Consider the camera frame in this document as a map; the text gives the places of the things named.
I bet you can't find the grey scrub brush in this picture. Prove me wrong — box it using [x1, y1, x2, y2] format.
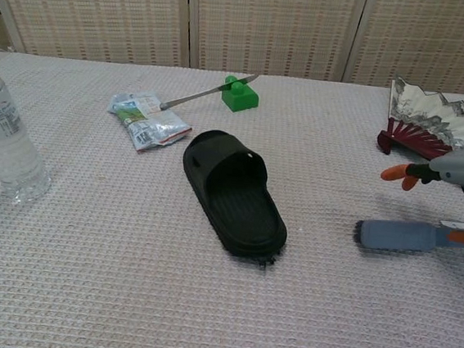
[352, 216, 464, 259]

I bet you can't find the black rubber slipper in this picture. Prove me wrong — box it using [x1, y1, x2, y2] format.
[172, 126, 298, 270]

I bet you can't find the painted paper folding fan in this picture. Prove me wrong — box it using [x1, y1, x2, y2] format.
[375, 75, 464, 164]

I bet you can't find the green toy building block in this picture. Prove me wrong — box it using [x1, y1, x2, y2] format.
[218, 74, 263, 115]

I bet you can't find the bamboo folding screen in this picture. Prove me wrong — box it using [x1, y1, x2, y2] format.
[0, 0, 464, 102]

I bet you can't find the metal table knife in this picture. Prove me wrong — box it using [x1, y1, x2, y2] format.
[158, 65, 261, 121]

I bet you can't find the crumpled snack packet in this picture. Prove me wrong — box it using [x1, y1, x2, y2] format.
[102, 89, 196, 158]

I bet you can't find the white waffle-weave tablecloth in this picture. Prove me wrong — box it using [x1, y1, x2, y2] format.
[0, 49, 464, 348]

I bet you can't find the clear plastic water bottle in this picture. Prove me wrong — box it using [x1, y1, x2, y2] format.
[0, 67, 63, 206]

